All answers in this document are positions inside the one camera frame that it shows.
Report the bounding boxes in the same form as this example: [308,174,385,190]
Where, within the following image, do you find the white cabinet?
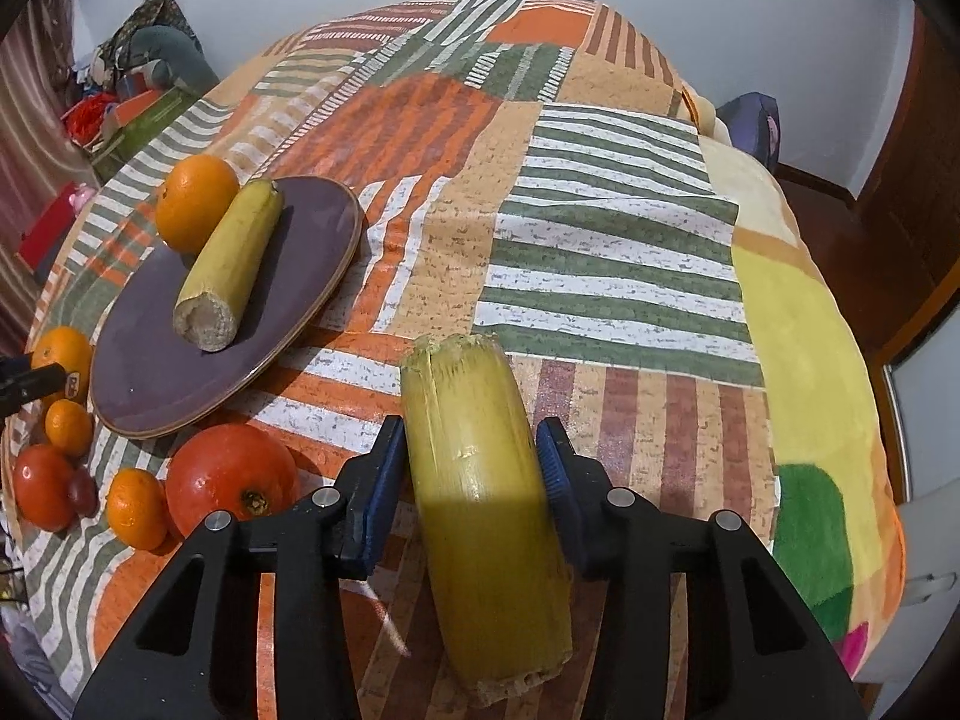
[862,345,960,683]

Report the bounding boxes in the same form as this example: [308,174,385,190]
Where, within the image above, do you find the patchwork striped blanket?
[4,0,907,713]

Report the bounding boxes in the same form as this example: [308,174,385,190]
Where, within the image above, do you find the small red tomato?
[13,444,78,532]

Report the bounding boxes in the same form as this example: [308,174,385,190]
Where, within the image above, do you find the large red tomato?
[165,424,299,539]

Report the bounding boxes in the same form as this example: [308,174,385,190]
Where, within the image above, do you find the brown curtain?
[0,0,98,361]

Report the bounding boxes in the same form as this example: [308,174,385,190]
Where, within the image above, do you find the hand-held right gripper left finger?
[72,414,407,720]

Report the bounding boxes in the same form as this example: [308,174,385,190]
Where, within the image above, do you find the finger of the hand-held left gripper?
[0,360,67,416]

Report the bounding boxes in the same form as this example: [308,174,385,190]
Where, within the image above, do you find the red box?
[18,181,102,271]

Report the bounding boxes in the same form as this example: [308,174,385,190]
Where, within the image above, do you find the round purple plate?
[89,175,366,438]

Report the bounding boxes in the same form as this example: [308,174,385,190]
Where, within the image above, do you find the purple bag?
[714,92,782,170]

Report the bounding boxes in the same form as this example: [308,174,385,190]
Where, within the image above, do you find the orange with sticker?
[31,326,93,401]

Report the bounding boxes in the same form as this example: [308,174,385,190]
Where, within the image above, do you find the small mandarin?
[105,468,169,551]
[44,399,93,459]

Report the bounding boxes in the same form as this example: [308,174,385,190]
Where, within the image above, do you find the large orange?
[154,154,241,254]

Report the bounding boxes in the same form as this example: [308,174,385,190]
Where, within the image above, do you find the pile of clothes and bags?
[60,0,220,181]

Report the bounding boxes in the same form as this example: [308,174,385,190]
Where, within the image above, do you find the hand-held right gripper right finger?
[535,416,889,720]

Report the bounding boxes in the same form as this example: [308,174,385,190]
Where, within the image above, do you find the brown wooden door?
[780,7,960,391]

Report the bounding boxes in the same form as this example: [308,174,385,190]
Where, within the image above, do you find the small dark red fruit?
[66,467,98,518]

